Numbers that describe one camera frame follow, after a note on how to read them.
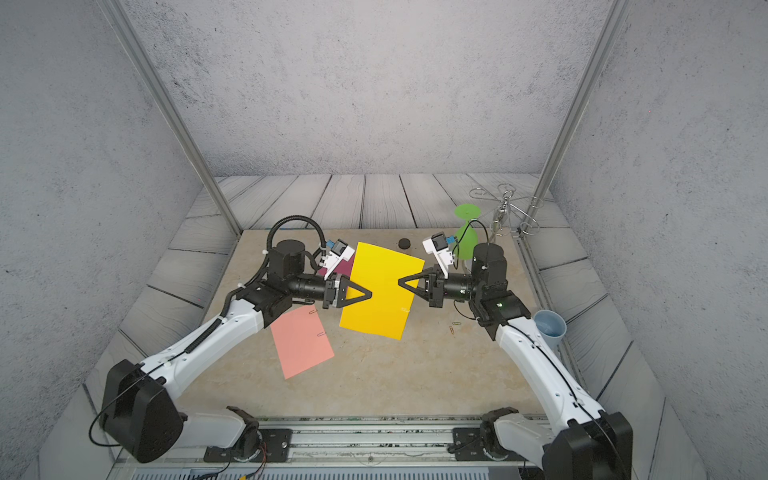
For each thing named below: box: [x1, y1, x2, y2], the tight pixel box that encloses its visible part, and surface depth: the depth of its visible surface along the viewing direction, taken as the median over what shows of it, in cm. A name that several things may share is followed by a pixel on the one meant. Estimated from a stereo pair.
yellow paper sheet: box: [339, 242, 425, 341], surface depth 67 cm
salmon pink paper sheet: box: [270, 304, 335, 380], surface depth 92 cm
